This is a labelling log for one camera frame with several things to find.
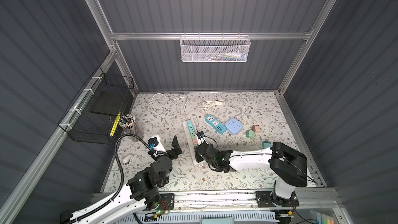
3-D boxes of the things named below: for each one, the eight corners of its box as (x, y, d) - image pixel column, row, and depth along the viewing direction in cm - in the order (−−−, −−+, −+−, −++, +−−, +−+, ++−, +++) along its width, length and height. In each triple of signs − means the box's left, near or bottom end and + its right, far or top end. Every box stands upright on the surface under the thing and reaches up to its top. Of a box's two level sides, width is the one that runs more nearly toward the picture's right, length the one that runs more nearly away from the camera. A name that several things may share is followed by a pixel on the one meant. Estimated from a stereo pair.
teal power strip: (203, 120, 106) (203, 117, 104) (209, 115, 109) (209, 113, 106) (222, 135, 98) (222, 133, 96) (227, 130, 101) (228, 127, 99)
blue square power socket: (226, 134, 99) (226, 132, 97) (224, 120, 106) (225, 117, 104) (243, 134, 99) (244, 132, 97) (240, 120, 106) (241, 117, 104)
